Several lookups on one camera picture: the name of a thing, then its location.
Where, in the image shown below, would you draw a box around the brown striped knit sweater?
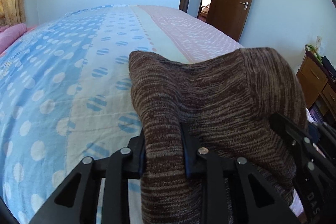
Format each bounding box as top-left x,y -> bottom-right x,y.
129,48 -> 307,223

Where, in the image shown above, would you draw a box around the dark clothes on dresser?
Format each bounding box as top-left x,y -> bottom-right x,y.
322,56 -> 336,82

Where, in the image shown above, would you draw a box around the wooden dresser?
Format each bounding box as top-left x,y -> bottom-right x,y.
296,51 -> 335,120

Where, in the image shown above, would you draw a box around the green item on dresser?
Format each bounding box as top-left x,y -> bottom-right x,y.
305,44 -> 322,63

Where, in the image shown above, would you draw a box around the blue polka dot bedspread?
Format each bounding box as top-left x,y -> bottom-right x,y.
1,5 -> 240,223

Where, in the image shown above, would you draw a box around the folded purple quilt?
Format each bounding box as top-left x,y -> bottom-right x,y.
0,23 -> 27,53

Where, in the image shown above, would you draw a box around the beige curtain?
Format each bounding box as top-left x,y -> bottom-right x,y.
1,0 -> 26,27

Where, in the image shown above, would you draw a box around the silver door handle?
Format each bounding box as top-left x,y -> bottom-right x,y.
240,2 -> 249,10

